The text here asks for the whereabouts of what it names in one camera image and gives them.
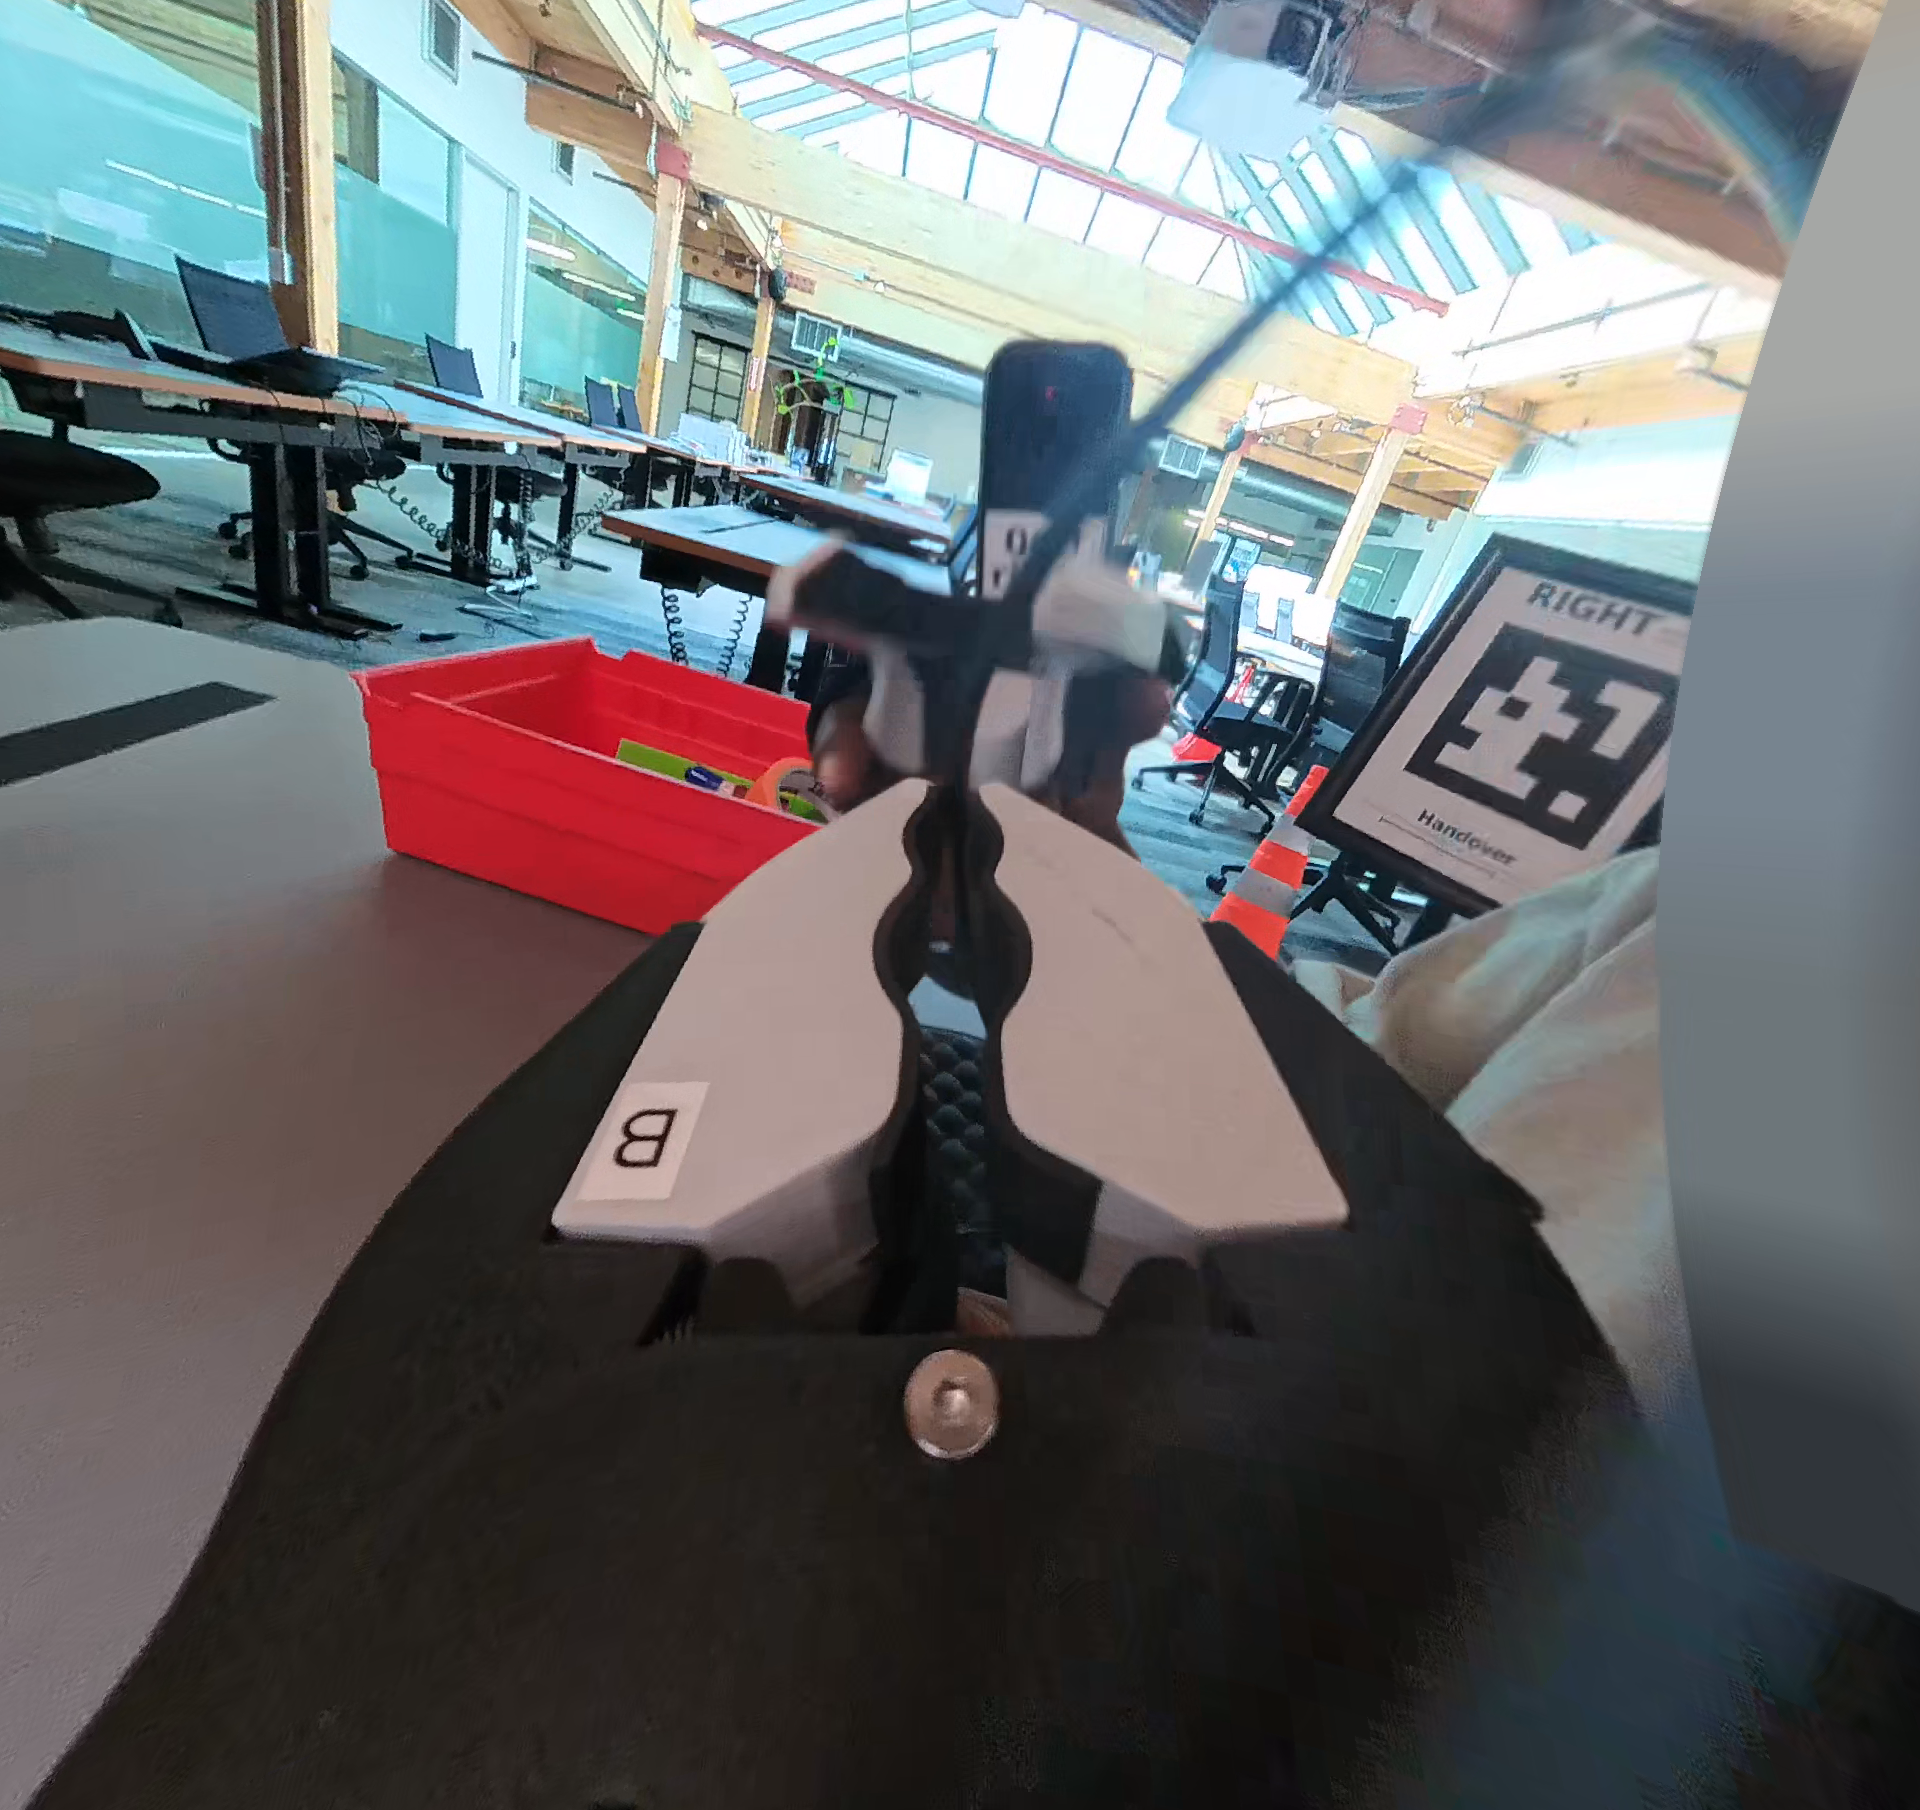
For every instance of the wooden post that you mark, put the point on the wooden post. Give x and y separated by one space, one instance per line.
301 116

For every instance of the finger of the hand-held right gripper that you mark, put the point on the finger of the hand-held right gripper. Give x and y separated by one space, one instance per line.
862 593
1111 618

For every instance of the cream sweatshirt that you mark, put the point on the cream sweatshirt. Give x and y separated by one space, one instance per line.
1530 1029

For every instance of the wooden desk with black legs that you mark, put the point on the wooden desk with black legs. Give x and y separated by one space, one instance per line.
480 437
179 393
720 535

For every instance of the red plastic bin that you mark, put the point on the red plastic bin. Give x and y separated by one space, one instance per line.
495 791

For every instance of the black tape strip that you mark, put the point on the black tape strip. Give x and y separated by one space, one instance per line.
120 729

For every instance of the orange traffic cone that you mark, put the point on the orange traffic cone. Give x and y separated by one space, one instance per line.
1272 873

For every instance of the black computer monitor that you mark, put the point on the black computer monitor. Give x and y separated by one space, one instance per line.
605 402
453 368

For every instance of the person's right hand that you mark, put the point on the person's right hand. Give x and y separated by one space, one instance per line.
1118 760

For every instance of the black laptop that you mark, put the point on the black laptop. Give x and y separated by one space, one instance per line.
241 318

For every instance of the black framed printed sign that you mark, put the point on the black framed printed sign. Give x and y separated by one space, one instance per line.
1515 729

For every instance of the white ceiling projector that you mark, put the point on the white ceiling projector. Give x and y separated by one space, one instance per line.
1261 54

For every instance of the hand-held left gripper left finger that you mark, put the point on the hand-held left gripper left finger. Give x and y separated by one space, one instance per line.
751 1060

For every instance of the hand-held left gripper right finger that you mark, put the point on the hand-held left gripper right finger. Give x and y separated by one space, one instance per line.
1155 1060

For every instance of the green packet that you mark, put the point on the green packet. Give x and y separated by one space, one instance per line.
660 756

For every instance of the black office chair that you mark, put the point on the black office chair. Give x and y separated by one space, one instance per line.
1328 685
324 475
68 483

